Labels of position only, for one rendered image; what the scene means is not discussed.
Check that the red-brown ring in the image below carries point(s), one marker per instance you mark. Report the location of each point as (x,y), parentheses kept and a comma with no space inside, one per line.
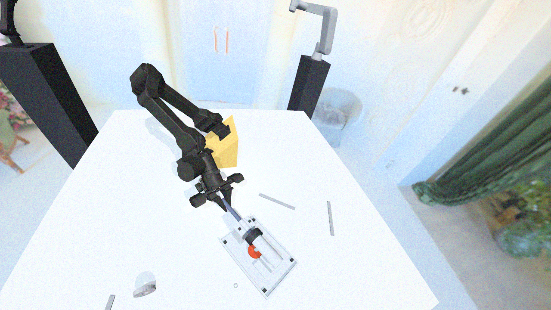
(252,253)

